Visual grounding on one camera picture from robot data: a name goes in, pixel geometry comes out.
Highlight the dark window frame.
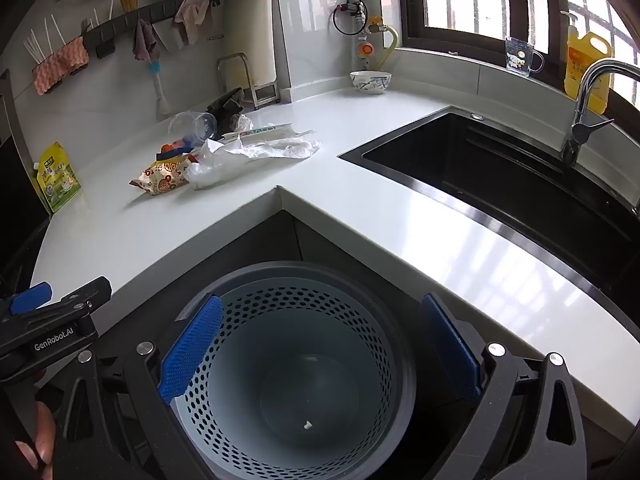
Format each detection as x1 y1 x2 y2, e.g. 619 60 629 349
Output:
395 0 640 111

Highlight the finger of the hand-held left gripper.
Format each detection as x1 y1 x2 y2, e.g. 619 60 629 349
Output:
0 282 54 321
0 276 112 376

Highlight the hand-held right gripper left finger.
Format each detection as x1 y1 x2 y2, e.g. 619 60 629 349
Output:
55 295 224 480

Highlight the colourful snack wrapper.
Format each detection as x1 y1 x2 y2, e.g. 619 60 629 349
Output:
129 157 201 197

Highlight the grey hanging cloth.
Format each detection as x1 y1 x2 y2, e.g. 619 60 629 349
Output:
131 19 162 65

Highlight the chrome faucet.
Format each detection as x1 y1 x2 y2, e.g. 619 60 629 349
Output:
559 59 640 166

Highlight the pink wavy dish cloth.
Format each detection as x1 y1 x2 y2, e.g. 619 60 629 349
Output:
32 37 91 96

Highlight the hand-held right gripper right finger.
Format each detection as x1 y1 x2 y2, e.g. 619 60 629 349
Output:
422 294 588 480

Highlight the black wall rack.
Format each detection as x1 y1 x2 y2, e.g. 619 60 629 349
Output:
82 0 221 60

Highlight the orange blue wrapper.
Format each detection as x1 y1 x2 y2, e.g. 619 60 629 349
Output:
156 141 196 162

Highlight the clear plastic cup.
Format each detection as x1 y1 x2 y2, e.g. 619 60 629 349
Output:
167 111 219 144

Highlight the green yellow pouch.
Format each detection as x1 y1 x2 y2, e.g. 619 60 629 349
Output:
31 141 82 215

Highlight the person's left hand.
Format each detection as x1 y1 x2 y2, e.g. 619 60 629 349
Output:
14 400 57 467

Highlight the metal board rack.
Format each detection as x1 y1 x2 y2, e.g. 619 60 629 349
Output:
215 52 282 111

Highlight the black kitchen sink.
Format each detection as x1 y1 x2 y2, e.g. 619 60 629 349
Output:
339 106 640 306

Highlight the white cutting board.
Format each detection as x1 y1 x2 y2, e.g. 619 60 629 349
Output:
222 0 278 103

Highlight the white plastic bag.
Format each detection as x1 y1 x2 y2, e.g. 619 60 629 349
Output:
185 135 322 190

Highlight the yellow gas hose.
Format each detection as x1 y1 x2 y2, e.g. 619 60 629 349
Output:
375 25 401 72

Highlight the bunch of white chopsticks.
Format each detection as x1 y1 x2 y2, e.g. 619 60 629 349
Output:
22 7 101 68

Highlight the pink hanging cloth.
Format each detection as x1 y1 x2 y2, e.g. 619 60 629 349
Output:
172 0 211 46

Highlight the clear cartoon mug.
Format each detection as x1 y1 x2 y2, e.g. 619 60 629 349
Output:
504 36 545 78

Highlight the white patterned bowl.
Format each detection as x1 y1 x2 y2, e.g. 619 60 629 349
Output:
349 70 393 96

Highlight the white blister card package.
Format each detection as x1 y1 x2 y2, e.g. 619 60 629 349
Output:
220 122 317 143

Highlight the grey perforated trash bin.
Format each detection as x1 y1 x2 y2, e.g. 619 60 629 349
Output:
167 261 418 480

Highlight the yellow detergent bottle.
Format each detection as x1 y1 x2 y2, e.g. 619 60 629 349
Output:
560 10 615 116

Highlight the black crumpled bag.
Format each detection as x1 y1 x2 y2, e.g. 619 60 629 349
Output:
206 87 246 128

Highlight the white blue bottle brush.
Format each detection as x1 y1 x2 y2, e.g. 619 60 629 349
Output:
146 57 172 117

